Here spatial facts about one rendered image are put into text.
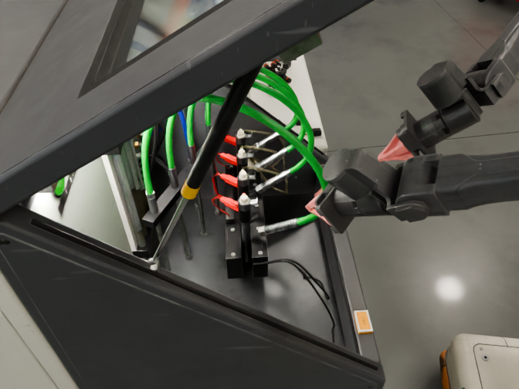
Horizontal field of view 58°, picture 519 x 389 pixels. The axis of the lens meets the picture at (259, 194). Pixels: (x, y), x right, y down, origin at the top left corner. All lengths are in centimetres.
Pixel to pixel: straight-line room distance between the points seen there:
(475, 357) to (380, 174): 129
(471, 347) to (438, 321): 39
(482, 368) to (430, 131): 113
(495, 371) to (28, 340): 152
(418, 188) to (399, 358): 153
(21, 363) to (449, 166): 74
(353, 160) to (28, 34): 58
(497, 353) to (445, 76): 126
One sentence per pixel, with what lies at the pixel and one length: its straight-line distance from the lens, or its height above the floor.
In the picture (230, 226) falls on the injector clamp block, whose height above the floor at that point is 98.
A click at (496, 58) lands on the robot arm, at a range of 98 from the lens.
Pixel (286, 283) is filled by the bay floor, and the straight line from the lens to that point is 124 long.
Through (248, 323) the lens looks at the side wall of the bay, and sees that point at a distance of 76.
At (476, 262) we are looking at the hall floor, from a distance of 254.
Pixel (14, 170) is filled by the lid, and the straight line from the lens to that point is 52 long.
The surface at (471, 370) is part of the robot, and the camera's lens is 187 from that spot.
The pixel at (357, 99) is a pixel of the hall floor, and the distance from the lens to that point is 348.
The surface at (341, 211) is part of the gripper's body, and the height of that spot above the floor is 129.
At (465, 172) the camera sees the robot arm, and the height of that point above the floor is 145.
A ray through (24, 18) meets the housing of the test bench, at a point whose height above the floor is 150.
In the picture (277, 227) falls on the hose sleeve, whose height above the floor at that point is 115.
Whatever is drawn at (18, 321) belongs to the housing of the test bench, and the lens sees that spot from 79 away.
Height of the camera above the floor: 184
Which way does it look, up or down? 44 degrees down
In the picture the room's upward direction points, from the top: 1 degrees counter-clockwise
